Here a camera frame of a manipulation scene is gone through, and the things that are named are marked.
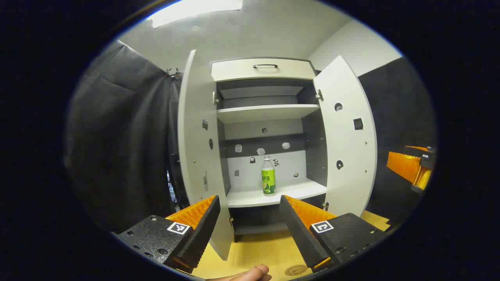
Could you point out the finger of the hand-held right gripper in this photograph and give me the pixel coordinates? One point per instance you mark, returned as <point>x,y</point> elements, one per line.
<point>402,164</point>

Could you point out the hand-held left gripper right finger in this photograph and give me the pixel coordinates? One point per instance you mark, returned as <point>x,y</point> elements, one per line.
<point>300,234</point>

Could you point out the white cabinet door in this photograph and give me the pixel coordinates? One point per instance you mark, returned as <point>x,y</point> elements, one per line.
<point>195,136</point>
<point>343,136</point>

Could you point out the green label bottle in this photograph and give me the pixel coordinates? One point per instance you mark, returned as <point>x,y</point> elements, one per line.
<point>268,183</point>

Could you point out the black backdrop cloth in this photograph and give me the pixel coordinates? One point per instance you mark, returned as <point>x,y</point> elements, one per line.
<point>394,105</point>
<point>117,136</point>

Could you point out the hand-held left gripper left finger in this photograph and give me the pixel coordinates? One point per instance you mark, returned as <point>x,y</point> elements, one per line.
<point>203,234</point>

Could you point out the ceiling light panel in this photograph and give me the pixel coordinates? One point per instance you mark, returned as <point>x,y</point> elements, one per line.
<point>187,11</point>

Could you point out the white and grey cabinet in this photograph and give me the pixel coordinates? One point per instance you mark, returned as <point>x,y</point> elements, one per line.
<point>265,113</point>

